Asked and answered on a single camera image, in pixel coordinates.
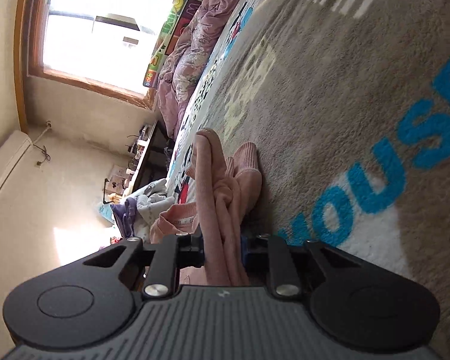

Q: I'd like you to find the pink sweatshirt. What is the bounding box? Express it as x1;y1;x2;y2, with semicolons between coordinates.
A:
150;128;263;286

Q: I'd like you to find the purple and white clothes pile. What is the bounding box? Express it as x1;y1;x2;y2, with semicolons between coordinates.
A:
111;179;175;242

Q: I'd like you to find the dark wooden desk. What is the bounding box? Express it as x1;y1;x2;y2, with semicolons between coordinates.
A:
128;120;173;194

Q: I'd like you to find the black desk lamp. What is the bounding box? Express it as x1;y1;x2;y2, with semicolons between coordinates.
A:
102;178;124;205

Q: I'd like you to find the Mickey Mouse plush blanket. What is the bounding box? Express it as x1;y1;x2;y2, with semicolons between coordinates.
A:
170;0;450;359

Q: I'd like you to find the colourful alphabet foam mat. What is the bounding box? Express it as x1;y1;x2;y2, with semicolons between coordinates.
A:
143;0;203;89

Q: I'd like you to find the purple floral quilt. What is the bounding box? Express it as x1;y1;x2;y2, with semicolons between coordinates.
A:
156;0;240;140

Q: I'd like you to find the air conditioner power cord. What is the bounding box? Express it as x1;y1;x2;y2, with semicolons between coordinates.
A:
30;120;53;168

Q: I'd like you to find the white wall air conditioner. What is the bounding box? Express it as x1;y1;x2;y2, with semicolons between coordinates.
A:
0;131;32;195

